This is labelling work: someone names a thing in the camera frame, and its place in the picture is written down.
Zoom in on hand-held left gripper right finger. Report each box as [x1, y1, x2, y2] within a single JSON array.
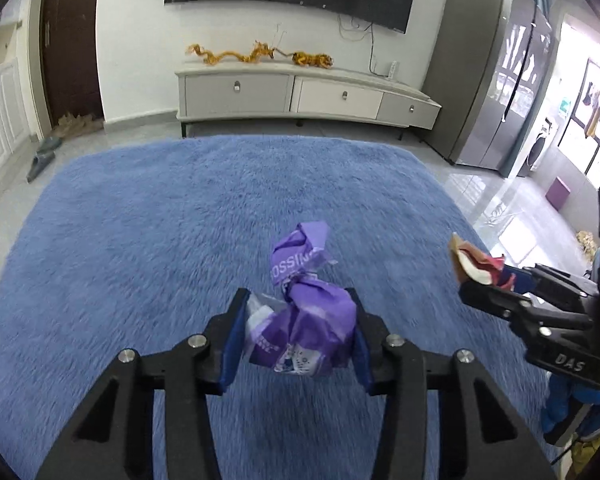
[[344, 287, 563, 480]]

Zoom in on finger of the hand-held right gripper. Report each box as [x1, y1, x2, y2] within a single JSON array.
[[502, 263, 600, 307], [457, 279, 595, 335]]

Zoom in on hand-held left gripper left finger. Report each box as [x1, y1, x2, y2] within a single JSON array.
[[35, 287, 253, 480]]

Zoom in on red tan wrapper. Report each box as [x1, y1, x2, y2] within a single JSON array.
[[447, 232, 518, 293]]

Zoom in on purple wrapper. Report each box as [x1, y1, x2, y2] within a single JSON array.
[[243, 220, 357, 377]]

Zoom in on person's right forearm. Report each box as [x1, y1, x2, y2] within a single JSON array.
[[567, 437, 600, 480]]

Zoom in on person's right hand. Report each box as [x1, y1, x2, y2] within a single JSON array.
[[540, 372, 600, 448]]

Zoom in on tan crumpled object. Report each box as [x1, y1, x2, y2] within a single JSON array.
[[575, 230, 600, 261]]

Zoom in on purple stool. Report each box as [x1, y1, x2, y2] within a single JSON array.
[[547, 176, 572, 211]]

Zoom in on white washing machine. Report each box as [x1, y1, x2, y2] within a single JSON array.
[[522, 117, 561, 178]]

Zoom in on blue fluffy rug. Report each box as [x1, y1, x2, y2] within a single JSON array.
[[0, 135, 561, 480]]

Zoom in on large window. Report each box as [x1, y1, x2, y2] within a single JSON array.
[[557, 17, 600, 191]]

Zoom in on grey refrigerator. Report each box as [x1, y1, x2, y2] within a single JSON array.
[[422, 0, 556, 178]]

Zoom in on grey white television cabinet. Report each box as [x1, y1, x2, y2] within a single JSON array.
[[175, 57, 442, 142]]

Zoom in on golden tiger decoration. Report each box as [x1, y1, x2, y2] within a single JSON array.
[[291, 51, 335, 69]]

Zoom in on golden dragon decoration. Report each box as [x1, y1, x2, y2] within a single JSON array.
[[187, 40, 291, 67]]

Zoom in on dark brown door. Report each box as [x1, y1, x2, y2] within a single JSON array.
[[40, 0, 105, 128]]

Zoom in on television cables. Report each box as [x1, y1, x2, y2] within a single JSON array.
[[337, 12, 377, 76]]

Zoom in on white wall cupboards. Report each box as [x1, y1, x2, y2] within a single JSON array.
[[0, 57, 32, 181]]

